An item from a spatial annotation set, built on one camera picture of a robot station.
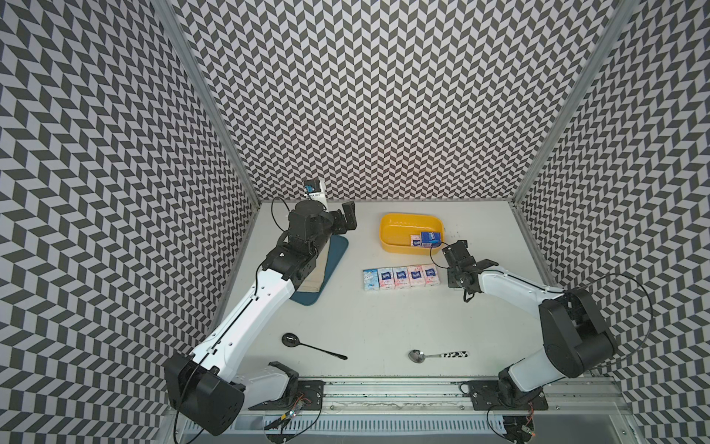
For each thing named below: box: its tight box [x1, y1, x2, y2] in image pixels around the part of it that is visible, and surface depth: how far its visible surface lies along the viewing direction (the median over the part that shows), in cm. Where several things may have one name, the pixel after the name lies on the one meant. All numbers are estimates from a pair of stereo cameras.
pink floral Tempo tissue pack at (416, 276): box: [406, 265, 427, 288], surface depth 96 cm
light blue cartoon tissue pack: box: [362, 268, 380, 291], surface depth 95 cm
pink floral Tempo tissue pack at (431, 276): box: [421, 264, 441, 287], surface depth 95 cm
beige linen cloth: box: [295, 249, 329, 293], surface depth 95 cm
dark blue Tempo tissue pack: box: [420, 231, 442, 248], surface depth 101 cm
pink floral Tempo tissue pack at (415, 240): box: [410, 234, 421, 247], surface depth 104 cm
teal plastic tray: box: [289, 234, 349, 307], surface depth 98 cm
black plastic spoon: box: [281, 333, 349, 360], surface depth 82 cm
